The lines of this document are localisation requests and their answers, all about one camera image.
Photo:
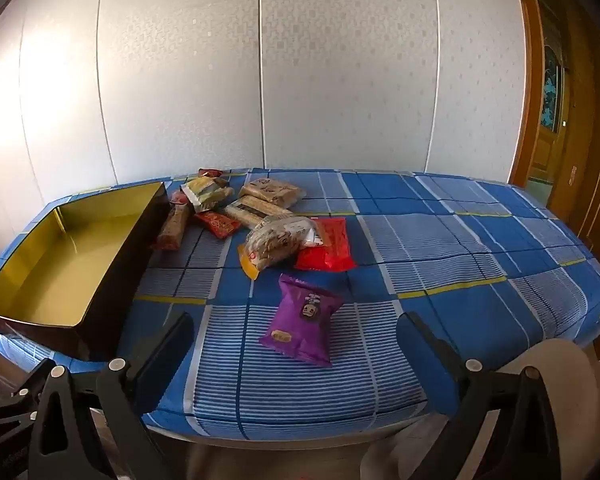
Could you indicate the black box with gold lining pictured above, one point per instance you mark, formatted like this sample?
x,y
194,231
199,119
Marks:
x,y
70,270

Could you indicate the wooden door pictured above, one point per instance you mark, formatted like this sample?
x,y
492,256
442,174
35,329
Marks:
x,y
545,150

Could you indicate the purple snack packet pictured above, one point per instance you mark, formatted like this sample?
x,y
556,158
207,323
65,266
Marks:
x,y
300,320

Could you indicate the clear snack bar red ends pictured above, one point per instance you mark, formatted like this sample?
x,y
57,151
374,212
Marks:
x,y
172,227

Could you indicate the red printed snack packet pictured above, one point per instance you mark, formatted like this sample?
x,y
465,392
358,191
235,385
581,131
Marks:
x,y
219,223

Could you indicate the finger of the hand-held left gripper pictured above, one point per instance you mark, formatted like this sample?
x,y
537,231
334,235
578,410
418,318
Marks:
x,y
15,410

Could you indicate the large tan cracker packet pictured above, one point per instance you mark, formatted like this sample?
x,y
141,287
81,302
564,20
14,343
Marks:
x,y
272,191

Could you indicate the yellow green snack packet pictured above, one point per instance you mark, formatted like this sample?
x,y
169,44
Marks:
x,y
197,190

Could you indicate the small red snack packet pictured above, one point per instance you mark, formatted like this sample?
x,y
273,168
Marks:
x,y
210,173

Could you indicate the small tan snack packet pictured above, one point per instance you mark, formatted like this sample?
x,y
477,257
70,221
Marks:
x,y
222,197

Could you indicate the large red snack packet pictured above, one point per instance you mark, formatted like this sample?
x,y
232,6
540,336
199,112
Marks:
x,y
332,250

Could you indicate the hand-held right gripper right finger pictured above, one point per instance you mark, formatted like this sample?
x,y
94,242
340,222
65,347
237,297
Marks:
x,y
425,355

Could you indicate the beige chair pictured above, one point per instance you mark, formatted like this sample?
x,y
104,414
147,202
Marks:
x,y
565,410

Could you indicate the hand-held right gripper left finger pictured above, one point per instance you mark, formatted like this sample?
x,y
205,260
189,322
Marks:
x,y
169,355

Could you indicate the blue plaid tablecloth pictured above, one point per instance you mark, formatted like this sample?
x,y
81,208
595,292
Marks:
x,y
455,260

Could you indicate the clear grain snack bag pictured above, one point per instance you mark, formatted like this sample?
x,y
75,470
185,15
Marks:
x,y
275,245

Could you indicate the long brown biscuit packet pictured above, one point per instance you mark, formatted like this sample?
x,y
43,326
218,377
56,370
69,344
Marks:
x,y
252,211

